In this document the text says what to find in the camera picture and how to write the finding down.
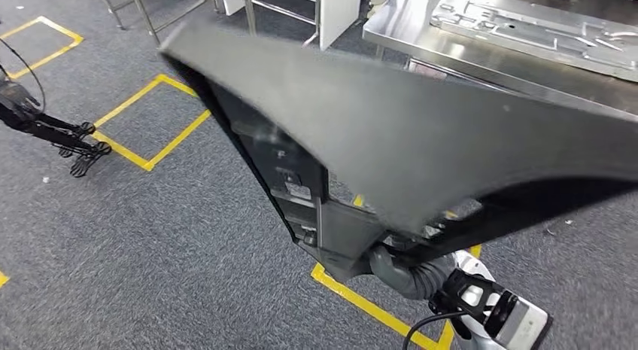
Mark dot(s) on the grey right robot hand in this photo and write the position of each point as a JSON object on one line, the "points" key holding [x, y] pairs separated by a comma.
{"points": [[391, 275]]}

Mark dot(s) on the black plastic plate frame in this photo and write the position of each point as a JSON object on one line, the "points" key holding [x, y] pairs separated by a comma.
{"points": [[398, 128]]}

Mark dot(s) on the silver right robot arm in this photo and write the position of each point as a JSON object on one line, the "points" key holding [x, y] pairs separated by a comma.
{"points": [[433, 283]]}

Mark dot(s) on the stainless steel workbench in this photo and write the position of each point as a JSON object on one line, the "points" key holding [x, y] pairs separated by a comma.
{"points": [[398, 23]]}

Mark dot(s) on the yellow floor tape square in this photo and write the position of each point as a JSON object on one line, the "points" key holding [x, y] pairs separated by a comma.
{"points": [[369, 310]]}

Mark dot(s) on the white flat panel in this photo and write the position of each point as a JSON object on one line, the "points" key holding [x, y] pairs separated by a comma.
{"points": [[339, 13]]}

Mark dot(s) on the stamped sheet metal panel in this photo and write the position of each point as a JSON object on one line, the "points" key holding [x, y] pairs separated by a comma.
{"points": [[523, 33]]}

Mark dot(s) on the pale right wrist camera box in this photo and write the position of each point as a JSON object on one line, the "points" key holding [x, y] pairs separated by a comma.
{"points": [[523, 323]]}

